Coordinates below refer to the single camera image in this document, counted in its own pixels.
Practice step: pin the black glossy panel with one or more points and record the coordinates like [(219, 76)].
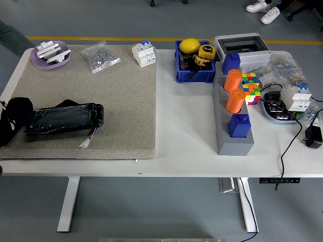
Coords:
[(65, 118)]

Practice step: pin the black rag with white print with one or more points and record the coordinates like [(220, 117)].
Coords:
[(15, 118)]

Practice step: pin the black table control panel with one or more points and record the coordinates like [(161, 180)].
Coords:
[(280, 180)]

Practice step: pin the grey-brown felt mat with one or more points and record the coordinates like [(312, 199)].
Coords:
[(113, 100)]

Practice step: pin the blue plastic bin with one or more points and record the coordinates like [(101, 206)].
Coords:
[(195, 76)]

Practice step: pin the dark brown small parts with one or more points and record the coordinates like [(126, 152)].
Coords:
[(185, 61)]

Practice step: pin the white circuit breaker blue switches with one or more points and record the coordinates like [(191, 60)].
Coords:
[(295, 97), (142, 54)]

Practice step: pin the yellow black tape measure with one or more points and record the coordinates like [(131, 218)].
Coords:
[(202, 61), (207, 51)]

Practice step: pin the orange cylinder peg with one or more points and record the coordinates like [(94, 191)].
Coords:
[(234, 102), (232, 82)]

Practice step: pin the grey peg base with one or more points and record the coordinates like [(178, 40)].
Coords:
[(233, 147)]

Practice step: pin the blue square peg block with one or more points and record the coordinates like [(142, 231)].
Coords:
[(238, 127), (230, 64)]

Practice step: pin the clear bag of screws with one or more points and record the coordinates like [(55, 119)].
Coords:
[(99, 56)]

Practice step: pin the grey metal box under table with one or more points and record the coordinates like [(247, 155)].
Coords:
[(227, 185)]

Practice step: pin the multicoloured puzzle cube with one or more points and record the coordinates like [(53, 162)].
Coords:
[(252, 89)]

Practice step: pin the light blue oval tray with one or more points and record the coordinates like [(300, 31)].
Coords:
[(267, 114)]

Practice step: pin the dark circuit boards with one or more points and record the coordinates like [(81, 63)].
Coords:
[(273, 103)]

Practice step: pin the black office chair base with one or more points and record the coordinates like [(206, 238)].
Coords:
[(290, 17), (152, 3)]

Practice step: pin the white plastic clip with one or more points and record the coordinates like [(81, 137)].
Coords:
[(46, 45), (49, 51), (59, 56)]

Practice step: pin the white table leg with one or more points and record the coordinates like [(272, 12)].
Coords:
[(248, 206), (68, 201)]

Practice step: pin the clear bag of small parts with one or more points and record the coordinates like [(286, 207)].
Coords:
[(282, 66), (314, 114)]

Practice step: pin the purple oval tray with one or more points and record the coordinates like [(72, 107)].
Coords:
[(41, 64)]

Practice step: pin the white sneaker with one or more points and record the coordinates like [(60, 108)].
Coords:
[(270, 15), (257, 7)]

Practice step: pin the black power adapter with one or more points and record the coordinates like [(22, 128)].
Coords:
[(314, 137)]

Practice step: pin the seated person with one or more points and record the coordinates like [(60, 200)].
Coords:
[(283, 3)]

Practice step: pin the grey electrical enclosure box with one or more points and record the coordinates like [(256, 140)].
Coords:
[(255, 58)]

